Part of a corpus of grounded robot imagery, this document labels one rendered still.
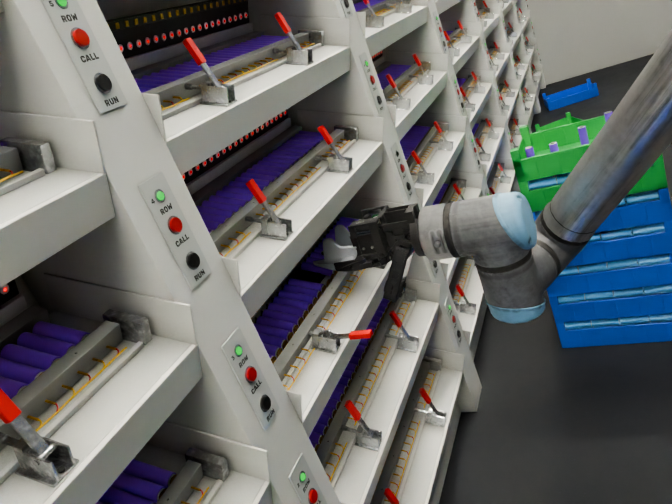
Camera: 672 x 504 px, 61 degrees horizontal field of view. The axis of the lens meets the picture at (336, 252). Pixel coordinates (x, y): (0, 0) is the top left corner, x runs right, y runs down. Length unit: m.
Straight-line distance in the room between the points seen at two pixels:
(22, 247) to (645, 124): 0.73
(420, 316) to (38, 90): 0.92
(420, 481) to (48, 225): 0.87
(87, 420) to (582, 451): 1.04
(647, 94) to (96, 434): 0.73
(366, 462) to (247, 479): 0.30
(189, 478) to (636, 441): 0.95
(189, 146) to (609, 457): 1.03
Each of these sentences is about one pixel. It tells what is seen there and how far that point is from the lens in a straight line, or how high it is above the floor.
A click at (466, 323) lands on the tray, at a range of 1.60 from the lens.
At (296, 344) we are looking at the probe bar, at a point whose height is 0.56.
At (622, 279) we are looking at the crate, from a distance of 1.53.
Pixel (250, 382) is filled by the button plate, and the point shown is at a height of 0.63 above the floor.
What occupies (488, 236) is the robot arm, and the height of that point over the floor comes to 0.60.
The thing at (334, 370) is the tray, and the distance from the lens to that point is 0.87.
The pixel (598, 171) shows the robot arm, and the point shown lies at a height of 0.64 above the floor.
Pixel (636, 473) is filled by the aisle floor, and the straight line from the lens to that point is 1.32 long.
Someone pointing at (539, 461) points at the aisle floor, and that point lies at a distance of 1.37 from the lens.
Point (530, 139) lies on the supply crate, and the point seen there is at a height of 0.52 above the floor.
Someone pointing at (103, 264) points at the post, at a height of 0.82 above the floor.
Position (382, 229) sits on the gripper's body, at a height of 0.63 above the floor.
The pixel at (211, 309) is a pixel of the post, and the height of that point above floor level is 0.73.
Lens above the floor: 0.96
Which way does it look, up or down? 20 degrees down
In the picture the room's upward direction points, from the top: 22 degrees counter-clockwise
